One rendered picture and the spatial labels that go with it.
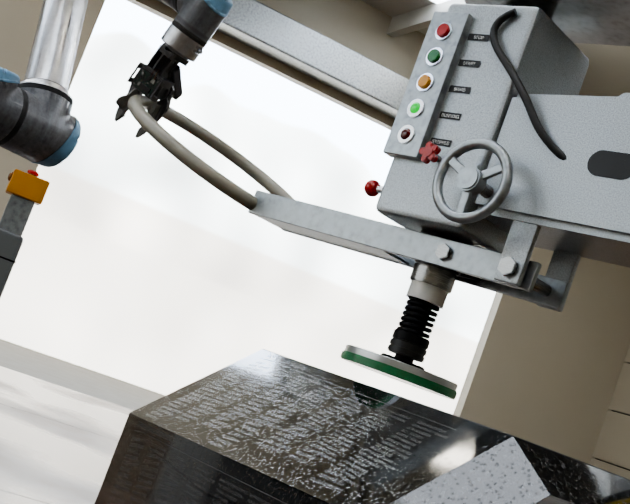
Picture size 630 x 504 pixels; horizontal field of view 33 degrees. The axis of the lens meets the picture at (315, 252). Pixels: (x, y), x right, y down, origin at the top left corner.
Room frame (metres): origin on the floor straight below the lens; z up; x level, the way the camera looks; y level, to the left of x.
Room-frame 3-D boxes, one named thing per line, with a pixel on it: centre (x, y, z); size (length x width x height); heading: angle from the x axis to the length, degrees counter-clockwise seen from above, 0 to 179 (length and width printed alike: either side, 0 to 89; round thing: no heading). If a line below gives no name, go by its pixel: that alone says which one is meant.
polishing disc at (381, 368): (1.95, -0.22, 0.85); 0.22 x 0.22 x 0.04
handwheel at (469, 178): (1.78, -0.23, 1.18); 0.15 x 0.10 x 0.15; 48
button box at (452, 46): (1.91, -0.09, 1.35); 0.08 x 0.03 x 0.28; 48
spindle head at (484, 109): (1.89, -0.28, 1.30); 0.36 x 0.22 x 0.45; 48
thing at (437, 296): (1.95, -0.22, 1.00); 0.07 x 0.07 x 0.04
